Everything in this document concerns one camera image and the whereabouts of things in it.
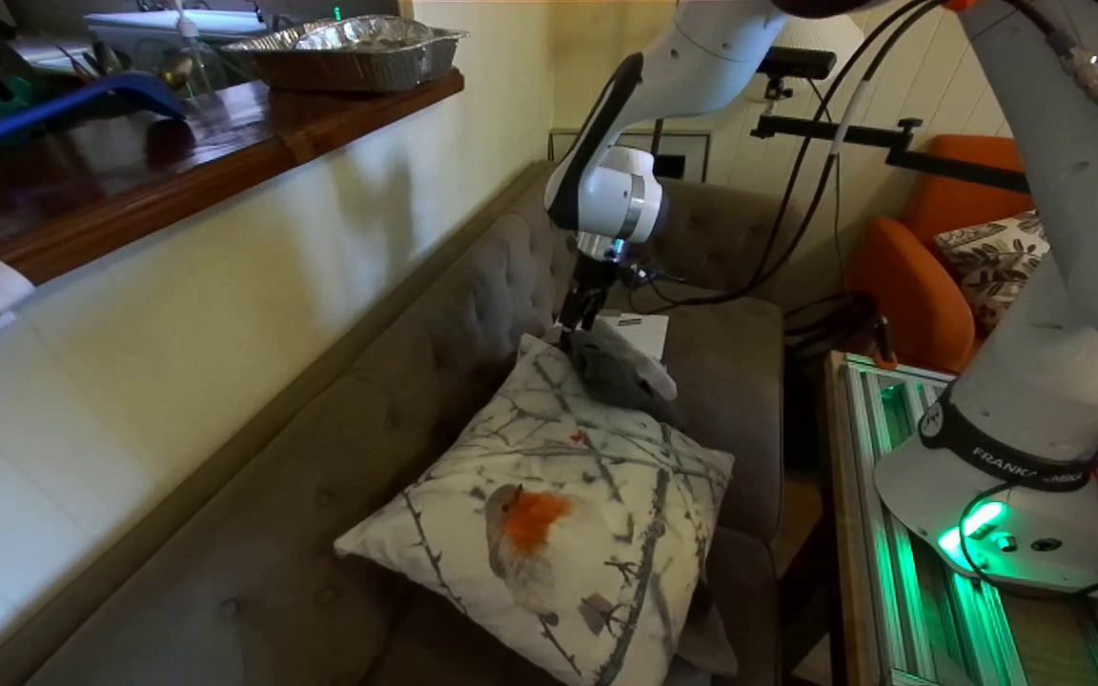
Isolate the aluminium foil tray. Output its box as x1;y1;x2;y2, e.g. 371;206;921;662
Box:
230;17;459;96

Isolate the floral cushion on armchair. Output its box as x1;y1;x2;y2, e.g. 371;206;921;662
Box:
933;214;1050;333

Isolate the white bird print pillow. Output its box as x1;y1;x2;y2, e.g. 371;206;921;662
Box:
337;337;735;686

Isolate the grey tufted sofa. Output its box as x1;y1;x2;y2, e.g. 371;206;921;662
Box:
0;172;785;686

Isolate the blue handled tool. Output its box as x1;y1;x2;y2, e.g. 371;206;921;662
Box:
0;73;183;142

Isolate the orange armchair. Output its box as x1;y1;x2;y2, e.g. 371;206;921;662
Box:
845;172;1033;374

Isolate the white paper on sofa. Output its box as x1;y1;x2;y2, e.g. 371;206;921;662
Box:
605;312;667;364

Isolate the black camera on boom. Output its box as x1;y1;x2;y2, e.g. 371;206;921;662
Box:
754;46;1027;191

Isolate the dark grey towel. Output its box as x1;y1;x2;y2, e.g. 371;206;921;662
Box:
559;321;677;417

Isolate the wooden counter shelf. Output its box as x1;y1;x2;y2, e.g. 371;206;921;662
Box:
0;69;464;284

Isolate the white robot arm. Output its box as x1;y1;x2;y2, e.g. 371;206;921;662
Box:
546;0;1098;598

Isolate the aluminium frame robot table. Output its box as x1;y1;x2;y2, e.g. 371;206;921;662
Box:
825;354;1098;686

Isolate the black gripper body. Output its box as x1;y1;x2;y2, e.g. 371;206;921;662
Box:
559;256;630;333

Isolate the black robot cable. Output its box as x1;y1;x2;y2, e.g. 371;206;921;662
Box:
642;0;946;317

